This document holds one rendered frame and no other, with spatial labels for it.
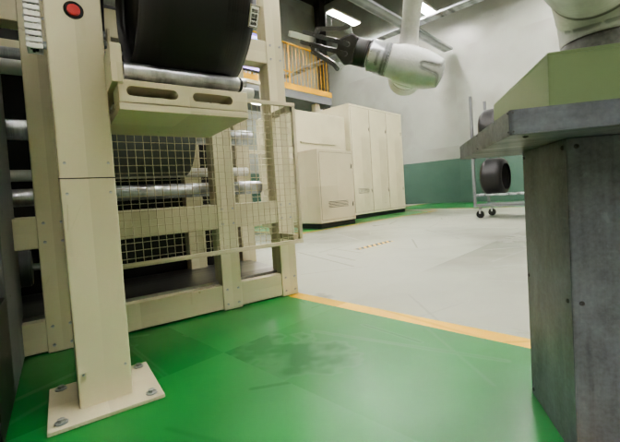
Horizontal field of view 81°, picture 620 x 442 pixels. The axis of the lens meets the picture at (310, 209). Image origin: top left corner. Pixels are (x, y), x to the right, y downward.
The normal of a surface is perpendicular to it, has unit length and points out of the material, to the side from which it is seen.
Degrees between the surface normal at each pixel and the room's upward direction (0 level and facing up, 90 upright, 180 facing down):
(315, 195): 90
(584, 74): 90
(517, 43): 90
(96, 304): 90
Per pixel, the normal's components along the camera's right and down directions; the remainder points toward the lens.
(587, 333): -0.24, 0.05
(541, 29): -0.69, 0.07
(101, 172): 0.57, 0.00
